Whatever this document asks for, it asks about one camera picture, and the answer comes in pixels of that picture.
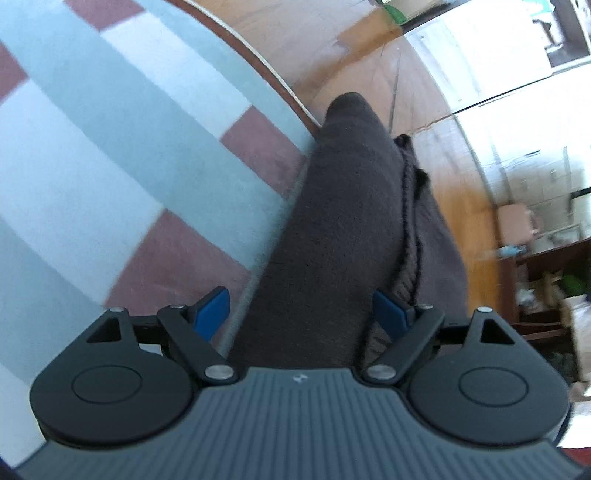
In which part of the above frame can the dark brown knit sweater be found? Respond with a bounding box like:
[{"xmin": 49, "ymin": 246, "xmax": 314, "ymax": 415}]
[{"xmin": 228, "ymin": 92, "xmax": 468, "ymax": 369}]

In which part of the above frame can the dark wooden furniture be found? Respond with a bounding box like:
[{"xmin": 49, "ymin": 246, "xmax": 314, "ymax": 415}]
[{"xmin": 497, "ymin": 239, "xmax": 590, "ymax": 384}]

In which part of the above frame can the pink container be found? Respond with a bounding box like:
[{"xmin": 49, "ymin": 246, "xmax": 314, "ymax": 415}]
[{"xmin": 497, "ymin": 203, "xmax": 540, "ymax": 247}]

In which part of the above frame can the checkered plaid blanket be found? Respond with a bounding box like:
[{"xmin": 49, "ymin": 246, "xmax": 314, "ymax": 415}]
[{"xmin": 1, "ymin": 1, "xmax": 317, "ymax": 467}]

